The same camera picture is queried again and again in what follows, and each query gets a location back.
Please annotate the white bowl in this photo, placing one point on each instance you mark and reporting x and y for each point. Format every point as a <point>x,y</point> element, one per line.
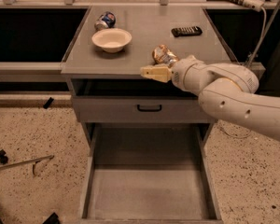
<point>111,40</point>

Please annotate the black remote control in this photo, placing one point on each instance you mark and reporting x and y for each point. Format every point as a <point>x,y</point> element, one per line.
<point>187,31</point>

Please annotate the blue pepsi can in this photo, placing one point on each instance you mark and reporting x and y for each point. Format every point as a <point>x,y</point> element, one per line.
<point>105,21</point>

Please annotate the closed drawer with black handle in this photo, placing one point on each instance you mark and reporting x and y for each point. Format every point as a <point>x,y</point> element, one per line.
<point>139,110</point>

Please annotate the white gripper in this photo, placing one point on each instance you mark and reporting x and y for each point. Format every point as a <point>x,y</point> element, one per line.
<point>183,72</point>

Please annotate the small black block on floor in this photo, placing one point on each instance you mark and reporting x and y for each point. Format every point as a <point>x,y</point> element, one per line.
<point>48,103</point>

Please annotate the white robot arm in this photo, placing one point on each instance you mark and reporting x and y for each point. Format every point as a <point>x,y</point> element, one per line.
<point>225,91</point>

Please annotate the black object at bottom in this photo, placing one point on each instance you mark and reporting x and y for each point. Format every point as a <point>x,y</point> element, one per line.
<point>52,219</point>

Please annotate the crushed orange soda can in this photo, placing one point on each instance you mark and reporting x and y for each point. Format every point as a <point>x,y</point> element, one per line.
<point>162,54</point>

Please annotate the grey drawer cabinet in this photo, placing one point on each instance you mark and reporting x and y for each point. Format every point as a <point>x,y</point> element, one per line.
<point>90,71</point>

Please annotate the black object at left edge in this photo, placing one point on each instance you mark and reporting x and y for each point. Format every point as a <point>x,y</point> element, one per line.
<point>3,157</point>

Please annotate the metal rod on floor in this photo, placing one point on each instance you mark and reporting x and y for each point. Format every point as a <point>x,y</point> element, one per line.
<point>13,165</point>

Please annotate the open grey bottom drawer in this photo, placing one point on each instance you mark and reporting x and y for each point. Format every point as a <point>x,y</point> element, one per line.
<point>145,174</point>

